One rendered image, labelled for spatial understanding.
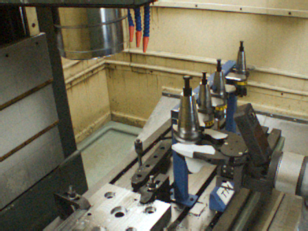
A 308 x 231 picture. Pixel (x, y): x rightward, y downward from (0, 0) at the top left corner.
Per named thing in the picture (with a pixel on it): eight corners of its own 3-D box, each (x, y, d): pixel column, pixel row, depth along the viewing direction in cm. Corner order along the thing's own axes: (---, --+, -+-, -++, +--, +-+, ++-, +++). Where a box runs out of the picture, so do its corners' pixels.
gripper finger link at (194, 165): (168, 174, 73) (214, 179, 71) (168, 148, 71) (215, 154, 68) (172, 165, 76) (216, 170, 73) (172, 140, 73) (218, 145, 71)
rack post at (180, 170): (199, 198, 119) (199, 117, 105) (191, 207, 115) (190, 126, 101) (172, 190, 123) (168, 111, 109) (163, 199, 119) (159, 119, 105)
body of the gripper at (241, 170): (211, 185, 72) (269, 202, 66) (213, 149, 68) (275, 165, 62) (225, 165, 77) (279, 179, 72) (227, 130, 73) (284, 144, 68)
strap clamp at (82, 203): (97, 226, 109) (89, 189, 102) (91, 233, 107) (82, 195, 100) (66, 212, 116) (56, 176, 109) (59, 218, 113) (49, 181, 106)
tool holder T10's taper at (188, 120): (183, 118, 76) (182, 87, 73) (203, 122, 74) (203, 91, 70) (173, 128, 73) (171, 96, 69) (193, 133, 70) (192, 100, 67)
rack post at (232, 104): (243, 135, 151) (246, 68, 137) (238, 141, 147) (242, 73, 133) (221, 130, 156) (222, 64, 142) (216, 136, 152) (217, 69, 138)
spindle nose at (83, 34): (79, 38, 88) (73, -9, 82) (140, 38, 83) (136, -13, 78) (44, 60, 75) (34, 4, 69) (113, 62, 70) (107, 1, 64)
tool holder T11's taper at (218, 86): (216, 86, 116) (216, 67, 113) (228, 90, 113) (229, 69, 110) (209, 91, 113) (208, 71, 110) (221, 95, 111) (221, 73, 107)
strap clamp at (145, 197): (170, 202, 118) (168, 164, 111) (149, 227, 108) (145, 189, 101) (161, 199, 119) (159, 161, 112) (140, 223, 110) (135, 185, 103)
